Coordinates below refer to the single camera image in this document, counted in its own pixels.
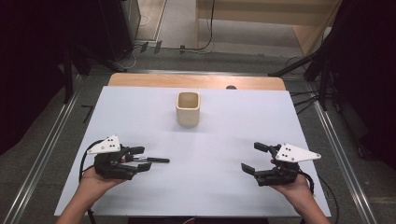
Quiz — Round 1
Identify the black cabinet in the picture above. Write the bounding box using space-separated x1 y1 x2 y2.
99 0 142 63

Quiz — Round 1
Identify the white table sheet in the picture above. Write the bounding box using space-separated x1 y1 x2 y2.
53 86 332 217

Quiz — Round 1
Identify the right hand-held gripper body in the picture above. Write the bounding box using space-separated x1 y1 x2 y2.
253 143 321 188

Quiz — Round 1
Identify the wooden table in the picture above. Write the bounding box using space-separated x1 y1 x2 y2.
106 73 287 91

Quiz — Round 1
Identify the beige wooden shelf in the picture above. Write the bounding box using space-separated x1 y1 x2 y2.
195 0 342 58

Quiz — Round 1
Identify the person's right hand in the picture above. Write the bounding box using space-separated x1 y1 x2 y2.
269 176 314 205

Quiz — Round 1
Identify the black metal stand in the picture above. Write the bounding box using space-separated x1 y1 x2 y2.
62 43 127 105
267 46 332 112

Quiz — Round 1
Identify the black makeup brush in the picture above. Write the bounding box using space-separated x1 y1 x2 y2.
124 156 171 164

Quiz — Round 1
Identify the dark curtain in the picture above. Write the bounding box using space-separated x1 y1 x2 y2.
323 0 396 171
0 0 104 157

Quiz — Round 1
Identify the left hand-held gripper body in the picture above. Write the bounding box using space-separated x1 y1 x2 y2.
87 134 139 181

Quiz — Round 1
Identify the bundle of black cables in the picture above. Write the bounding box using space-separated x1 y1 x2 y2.
289 89 320 116

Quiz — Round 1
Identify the white floor cable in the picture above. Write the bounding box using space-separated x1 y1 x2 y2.
122 13 151 71

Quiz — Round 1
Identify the long black floor cable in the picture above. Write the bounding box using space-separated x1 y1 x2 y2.
179 0 217 53

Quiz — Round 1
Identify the metal floor rail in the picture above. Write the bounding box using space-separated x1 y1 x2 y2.
2 90 80 224
311 99 379 224

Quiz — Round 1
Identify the beige square cup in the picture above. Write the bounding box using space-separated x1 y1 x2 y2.
175 91 202 128

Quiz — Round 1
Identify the person's left hand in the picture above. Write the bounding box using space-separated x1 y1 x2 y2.
78 169 126 201

